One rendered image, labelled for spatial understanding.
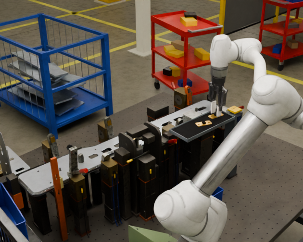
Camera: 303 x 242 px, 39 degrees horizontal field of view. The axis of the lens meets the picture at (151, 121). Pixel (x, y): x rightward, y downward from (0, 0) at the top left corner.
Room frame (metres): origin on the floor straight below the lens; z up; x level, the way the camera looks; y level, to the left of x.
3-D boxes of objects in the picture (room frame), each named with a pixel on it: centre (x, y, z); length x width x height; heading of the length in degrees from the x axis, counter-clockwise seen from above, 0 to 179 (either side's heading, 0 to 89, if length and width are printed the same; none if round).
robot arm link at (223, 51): (2.11, -0.37, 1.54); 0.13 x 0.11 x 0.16; 116
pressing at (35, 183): (2.14, 0.11, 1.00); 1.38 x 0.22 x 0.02; 130
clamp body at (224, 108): (2.36, -0.45, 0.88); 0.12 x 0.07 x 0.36; 40
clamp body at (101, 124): (2.23, 0.28, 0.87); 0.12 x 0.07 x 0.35; 40
